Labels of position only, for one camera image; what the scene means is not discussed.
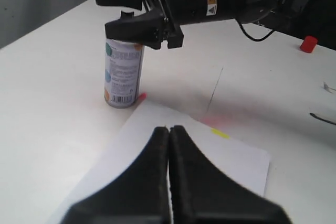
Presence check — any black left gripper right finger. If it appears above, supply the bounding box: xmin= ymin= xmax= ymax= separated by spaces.
xmin=169 ymin=126 xmax=291 ymax=223

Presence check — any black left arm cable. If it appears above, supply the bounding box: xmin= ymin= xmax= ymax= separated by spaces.
xmin=309 ymin=112 xmax=336 ymax=126

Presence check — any pink sticky tab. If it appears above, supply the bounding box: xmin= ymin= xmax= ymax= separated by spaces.
xmin=138 ymin=92 xmax=147 ymax=101

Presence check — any red plastic cap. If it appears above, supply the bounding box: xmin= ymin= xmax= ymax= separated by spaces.
xmin=300 ymin=36 xmax=318 ymax=54

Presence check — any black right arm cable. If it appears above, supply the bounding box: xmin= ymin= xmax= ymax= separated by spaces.
xmin=236 ymin=19 xmax=278 ymax=42

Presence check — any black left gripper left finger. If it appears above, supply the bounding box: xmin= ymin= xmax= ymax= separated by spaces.
xmin=61 ymin=127 xmax=171 ymax=223

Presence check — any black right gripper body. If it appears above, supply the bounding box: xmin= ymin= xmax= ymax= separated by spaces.
xmin=143 ymin=0 xmax=184 ymax=49

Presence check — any yellow sticky tab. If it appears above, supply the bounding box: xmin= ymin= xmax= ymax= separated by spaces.
xmin=211 ymin=128 xmax=230 ymax=139

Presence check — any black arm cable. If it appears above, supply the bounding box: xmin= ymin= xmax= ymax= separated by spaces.
xmin=236 ymin=19 xmax=278 ymax=42
xmin=309 ymin=112 xmax=336 ymax=126

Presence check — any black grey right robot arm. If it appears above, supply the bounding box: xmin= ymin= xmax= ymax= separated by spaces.
xmin=96 ymin=0 xmax=335 ymax=223

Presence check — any white spray can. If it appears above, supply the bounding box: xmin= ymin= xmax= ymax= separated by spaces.
xmin=103 ymin=10 xmax=145 ymax=109

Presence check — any white paper stack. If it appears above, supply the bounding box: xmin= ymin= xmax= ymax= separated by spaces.
xmin=47 ymin=101 xmax=271 ymax=224

